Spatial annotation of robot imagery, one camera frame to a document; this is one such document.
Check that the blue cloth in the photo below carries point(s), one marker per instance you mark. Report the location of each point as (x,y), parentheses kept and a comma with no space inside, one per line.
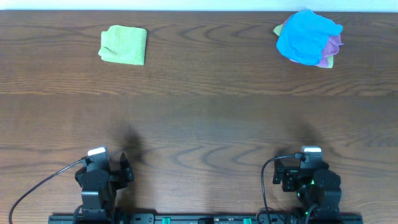
(304,37)

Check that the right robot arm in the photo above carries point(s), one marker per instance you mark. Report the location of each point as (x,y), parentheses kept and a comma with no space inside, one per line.
(315,185)

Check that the folded green cloth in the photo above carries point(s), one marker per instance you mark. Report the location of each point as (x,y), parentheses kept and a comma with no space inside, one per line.
(121,44)

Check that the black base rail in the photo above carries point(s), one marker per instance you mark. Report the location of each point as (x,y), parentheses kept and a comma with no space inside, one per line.
(148,218)

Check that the purple cloth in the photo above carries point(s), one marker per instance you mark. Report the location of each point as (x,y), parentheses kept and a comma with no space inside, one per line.
(331,48)

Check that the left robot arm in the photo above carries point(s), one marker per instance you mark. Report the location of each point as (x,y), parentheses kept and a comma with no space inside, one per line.
(99,188)

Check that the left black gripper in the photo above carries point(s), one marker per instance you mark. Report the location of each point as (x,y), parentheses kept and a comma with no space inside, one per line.
(126,173)

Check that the green cloth under pile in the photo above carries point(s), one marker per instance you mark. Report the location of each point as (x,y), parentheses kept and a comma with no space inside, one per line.
(325,62)

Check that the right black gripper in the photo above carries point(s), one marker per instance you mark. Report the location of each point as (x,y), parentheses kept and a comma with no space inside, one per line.
(290,175)

